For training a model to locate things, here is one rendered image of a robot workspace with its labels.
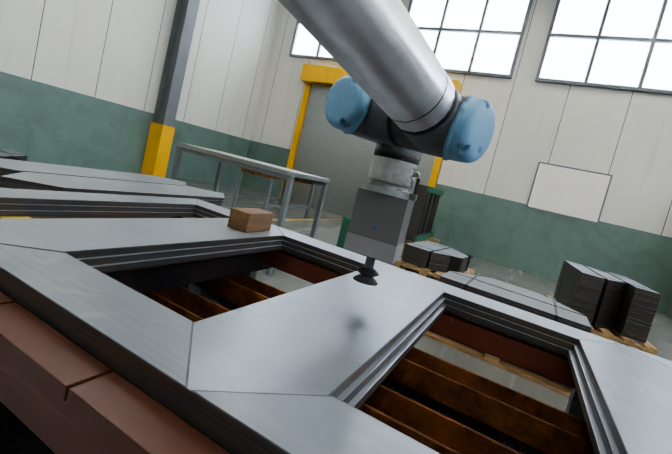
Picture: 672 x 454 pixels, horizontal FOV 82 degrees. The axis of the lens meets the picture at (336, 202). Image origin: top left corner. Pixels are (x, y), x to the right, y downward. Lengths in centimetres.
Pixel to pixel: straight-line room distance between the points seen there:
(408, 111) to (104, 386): 38
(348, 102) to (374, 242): 23
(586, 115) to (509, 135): 135
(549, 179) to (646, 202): 157
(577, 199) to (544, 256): 123
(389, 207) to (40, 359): 46
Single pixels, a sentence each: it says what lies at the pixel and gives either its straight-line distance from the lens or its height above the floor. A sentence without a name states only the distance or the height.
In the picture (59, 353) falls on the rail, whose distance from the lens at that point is 47.
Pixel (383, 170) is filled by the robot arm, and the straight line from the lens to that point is 61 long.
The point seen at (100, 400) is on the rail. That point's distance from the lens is 41.
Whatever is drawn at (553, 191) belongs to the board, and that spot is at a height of 165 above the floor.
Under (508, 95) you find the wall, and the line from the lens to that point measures 897.
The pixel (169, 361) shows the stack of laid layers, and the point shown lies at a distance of 42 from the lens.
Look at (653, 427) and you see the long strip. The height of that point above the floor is 85.
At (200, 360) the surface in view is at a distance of 42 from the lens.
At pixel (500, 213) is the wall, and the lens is 863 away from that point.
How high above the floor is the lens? 106
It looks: 5 degrees down
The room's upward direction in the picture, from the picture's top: 14 degrees clockwise
